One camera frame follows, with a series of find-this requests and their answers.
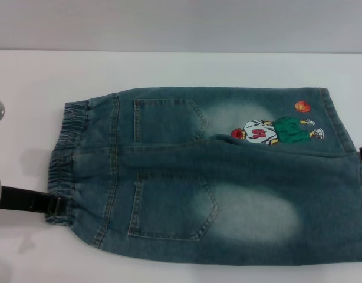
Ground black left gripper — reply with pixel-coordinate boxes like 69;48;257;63
0;184;67;218

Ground blue denim shorts with print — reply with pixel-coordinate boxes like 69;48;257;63
44;86;362;264

